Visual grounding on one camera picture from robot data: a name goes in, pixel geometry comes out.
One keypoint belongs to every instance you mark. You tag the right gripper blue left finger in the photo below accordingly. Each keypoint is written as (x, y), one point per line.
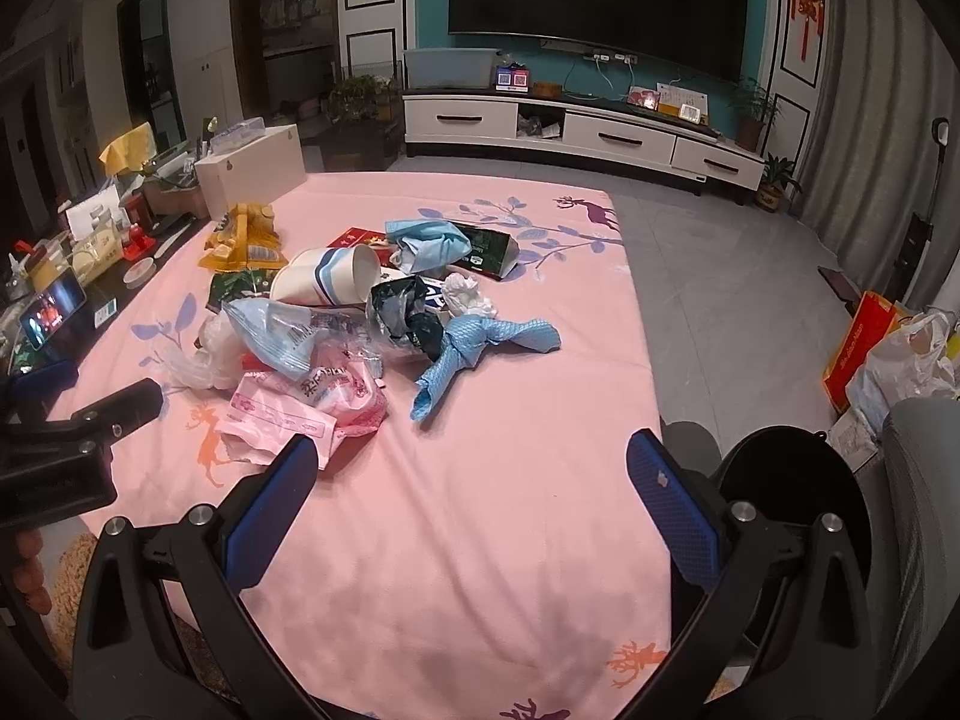
(128, 658)

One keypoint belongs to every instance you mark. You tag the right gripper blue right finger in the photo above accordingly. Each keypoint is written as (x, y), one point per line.
(776, 622)

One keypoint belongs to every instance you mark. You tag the light blue plastic bag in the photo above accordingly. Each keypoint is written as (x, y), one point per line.
(281, 336)

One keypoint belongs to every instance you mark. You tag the pink plastic wrapper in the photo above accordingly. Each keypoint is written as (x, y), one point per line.
(339, 399)

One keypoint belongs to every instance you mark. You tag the yellow snack bag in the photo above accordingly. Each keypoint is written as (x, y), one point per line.
(244, 239)

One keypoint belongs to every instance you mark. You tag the white blue paper cup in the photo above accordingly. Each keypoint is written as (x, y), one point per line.
(332, 277)

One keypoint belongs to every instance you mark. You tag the red cigarette box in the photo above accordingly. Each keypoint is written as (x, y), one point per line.
(360, 236)

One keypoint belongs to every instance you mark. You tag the green wrapper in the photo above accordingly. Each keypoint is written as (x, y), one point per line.
(403, 321)

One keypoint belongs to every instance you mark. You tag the blue mesh rag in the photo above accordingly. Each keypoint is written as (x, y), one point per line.
(463, 343)

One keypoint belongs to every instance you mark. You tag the light blue cloth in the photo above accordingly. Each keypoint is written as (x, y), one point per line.
(426, 245)

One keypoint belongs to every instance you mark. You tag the dark green snack bag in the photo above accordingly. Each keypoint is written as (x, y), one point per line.
(492, 253)

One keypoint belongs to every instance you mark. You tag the white tissue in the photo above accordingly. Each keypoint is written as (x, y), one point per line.
(463, 297)

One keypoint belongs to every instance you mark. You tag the black trash bin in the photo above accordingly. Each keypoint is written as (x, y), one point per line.
(794, 476)

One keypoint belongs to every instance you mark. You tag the phone with lit screen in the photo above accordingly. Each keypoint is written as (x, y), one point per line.
(51, 309)

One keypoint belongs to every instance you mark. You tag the white plastic bag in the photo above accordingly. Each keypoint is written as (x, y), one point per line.
(911, 362)

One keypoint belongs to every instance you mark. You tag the red orange carton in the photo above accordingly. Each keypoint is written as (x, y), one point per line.
(875, 317)

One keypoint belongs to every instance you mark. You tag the white storage box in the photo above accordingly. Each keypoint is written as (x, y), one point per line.
(259, 172)

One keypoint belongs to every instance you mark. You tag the potted plant on floor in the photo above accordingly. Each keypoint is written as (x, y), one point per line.
(778, 177)

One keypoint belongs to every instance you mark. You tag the potted plant by cabinet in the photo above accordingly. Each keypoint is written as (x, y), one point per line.
(367, 125)

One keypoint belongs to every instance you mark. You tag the white TV cabinet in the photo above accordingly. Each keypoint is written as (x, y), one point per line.
(632, 139)

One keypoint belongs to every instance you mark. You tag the grey curtain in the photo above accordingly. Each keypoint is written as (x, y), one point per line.
(885, 144)

